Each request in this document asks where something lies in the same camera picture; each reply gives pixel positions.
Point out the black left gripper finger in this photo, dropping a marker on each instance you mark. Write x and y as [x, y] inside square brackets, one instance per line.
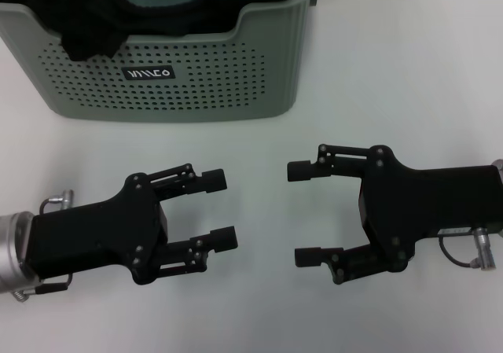
[224, 240]
[214, 181]

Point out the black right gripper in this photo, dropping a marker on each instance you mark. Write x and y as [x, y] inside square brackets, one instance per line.
[432, 199]

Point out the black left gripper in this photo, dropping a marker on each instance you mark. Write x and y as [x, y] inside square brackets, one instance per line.
[98, 235]

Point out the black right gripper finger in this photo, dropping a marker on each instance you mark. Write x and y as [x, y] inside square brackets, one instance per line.
[300, 171]
[310, 256]

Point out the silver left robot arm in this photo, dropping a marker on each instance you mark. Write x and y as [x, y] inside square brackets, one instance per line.
[12, 251]

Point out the green perforated plastic storage box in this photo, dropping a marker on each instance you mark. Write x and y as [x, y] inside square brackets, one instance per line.
[204, 89]

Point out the black fleece cloth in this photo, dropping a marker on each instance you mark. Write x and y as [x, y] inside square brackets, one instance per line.
[74, 19]

